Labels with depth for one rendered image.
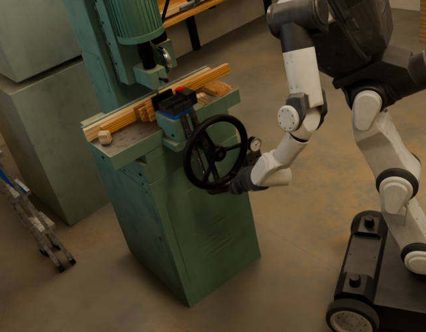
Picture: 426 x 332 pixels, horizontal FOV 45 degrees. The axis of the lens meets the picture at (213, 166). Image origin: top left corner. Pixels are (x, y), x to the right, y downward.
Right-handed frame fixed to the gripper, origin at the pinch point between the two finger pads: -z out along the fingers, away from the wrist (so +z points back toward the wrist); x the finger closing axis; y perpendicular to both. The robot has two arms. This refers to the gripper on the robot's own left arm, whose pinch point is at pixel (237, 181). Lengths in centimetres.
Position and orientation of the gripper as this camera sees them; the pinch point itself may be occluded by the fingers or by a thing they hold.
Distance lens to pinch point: 189.7
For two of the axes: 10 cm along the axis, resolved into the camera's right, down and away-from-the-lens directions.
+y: -6.4, -7.4, -2.1
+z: 4.2, -1.1, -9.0
